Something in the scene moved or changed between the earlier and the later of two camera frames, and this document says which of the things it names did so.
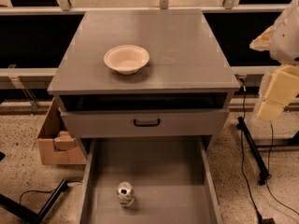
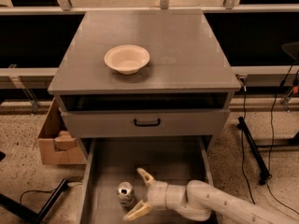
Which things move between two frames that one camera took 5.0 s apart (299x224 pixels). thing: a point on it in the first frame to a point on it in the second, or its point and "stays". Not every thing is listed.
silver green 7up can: (125, 193) stays
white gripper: (286, 42) to (156, 192)
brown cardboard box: (57, 144) stays
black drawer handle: (147, 124) stays
